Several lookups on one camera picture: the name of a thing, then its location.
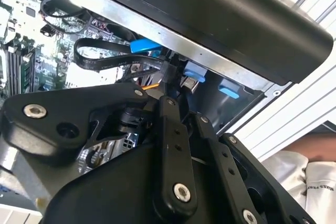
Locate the hard disk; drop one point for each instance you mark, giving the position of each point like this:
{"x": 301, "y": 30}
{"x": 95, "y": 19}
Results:
{"x": 194, "y": 70}

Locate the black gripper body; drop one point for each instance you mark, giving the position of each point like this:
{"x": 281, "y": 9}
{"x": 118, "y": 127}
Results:
{"x": 118, "y": 187}

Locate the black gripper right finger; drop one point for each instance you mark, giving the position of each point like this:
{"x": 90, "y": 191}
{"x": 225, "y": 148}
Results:
{"x": 215, "y": 155}

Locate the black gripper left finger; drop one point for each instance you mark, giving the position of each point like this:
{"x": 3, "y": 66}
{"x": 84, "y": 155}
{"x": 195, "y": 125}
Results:
{"x": 52, "y": 119}

